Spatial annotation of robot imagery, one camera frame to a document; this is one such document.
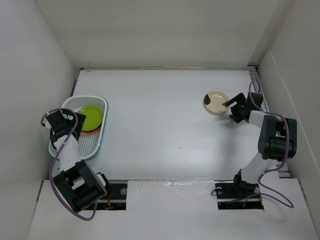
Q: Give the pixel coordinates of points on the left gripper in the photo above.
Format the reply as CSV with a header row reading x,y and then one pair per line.
x,y
80,121

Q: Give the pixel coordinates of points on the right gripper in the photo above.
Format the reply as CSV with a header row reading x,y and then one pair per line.
x,y
240,98

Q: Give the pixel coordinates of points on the green plate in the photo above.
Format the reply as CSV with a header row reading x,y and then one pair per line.
x,y
93,118

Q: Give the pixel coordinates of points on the orange plate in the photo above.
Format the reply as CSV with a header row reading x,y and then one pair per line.
x,y
91,131

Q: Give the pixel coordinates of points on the beige plate with black patch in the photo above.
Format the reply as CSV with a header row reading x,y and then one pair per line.
x,y
213,102

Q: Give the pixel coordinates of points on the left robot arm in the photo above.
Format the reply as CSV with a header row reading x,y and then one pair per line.
x,y
73,181

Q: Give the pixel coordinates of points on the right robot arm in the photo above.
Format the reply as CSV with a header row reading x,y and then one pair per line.
x,y
277,142

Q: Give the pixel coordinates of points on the white perforated plastic bin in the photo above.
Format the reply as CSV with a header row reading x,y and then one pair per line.
x,y
88,143

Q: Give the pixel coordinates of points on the aluminium rail right side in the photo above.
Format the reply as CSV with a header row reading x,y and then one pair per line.
x,y
253,72

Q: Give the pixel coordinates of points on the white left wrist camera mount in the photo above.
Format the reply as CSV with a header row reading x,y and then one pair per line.
x,y
45,123

